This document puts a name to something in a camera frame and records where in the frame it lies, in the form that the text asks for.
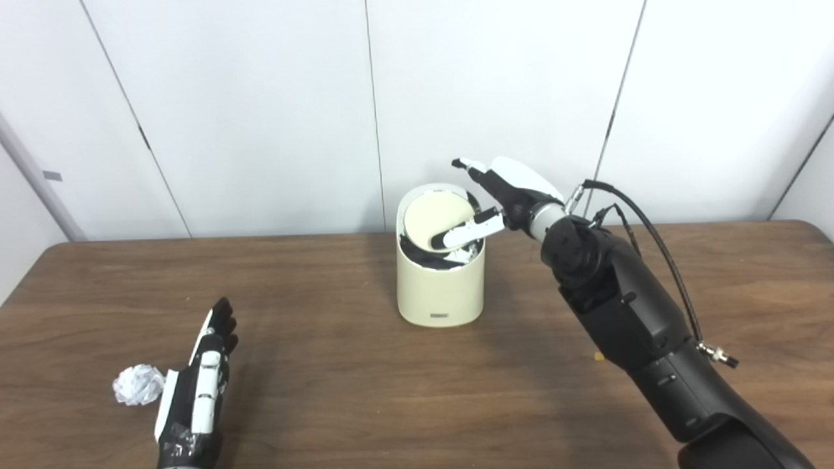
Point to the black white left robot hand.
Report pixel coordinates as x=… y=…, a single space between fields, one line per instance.
x=202 y=391

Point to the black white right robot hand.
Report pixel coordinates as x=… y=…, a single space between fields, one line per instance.
x=515 y=189

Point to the white paper ball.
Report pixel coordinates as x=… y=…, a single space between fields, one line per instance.
x=138 y=385

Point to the round cream bin lid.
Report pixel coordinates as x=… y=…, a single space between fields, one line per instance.
x=430 y=218

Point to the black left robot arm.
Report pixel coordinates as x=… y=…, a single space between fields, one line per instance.
x=182 y=466

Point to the cream-colored cylindrical bin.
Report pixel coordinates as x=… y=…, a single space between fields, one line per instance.
x=440 y=286

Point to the small gray wall label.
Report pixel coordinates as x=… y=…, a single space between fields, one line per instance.
x=52 y=176

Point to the gray wall corner post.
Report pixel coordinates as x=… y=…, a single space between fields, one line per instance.
x=39 y=182

